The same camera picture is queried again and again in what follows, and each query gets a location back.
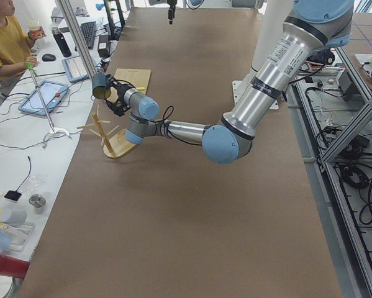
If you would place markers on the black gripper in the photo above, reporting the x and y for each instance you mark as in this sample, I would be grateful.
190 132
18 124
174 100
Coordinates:
117 92

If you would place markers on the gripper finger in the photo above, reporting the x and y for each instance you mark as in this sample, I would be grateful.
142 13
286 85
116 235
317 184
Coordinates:
171 14

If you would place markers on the dark blue mug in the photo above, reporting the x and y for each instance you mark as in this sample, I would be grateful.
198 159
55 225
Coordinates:
101 86

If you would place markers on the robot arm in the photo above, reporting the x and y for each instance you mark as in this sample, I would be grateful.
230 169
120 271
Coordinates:
309 26
192 4

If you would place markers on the wooden cup storage rack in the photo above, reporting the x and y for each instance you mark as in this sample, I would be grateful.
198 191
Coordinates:
113 142

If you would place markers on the small steel cup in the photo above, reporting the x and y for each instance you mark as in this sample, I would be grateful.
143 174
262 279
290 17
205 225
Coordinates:
38 202

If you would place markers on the grey cup lying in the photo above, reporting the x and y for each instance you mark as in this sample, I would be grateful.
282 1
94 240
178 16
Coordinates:
13 217

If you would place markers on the wooden cutting board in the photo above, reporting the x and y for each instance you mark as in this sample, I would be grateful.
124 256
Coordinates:
137 77

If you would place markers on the blue tablet far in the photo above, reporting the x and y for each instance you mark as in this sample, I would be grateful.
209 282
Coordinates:
74 69

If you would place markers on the blue tablet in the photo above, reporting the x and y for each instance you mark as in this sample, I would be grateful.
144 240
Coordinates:
53 93
74 69

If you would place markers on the black power adapter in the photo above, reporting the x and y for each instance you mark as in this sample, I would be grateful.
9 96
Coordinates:
104 46

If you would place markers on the blue tablet near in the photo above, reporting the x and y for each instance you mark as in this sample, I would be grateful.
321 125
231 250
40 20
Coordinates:
53 93

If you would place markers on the metal reacher stick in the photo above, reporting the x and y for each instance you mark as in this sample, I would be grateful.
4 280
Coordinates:
53 129

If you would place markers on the black keyboard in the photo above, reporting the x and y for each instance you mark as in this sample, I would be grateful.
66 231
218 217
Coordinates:
88 29

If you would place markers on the black computer mouse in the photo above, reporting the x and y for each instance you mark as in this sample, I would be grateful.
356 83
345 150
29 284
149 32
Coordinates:
48 57

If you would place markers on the black water bottle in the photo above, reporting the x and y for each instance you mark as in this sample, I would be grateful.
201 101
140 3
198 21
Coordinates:
61 42

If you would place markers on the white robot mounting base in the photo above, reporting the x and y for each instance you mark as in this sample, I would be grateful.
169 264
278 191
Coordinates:
271 41

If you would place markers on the brown table mat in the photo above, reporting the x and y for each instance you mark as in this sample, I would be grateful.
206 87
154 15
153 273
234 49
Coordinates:
164 221

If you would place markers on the person in yellow shirt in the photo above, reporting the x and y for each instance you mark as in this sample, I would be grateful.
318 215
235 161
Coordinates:
15 44

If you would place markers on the black square device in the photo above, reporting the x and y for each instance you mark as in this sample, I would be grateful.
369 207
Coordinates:
13 196

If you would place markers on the aluminium frame post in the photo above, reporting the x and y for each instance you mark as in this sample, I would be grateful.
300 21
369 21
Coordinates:
78 38

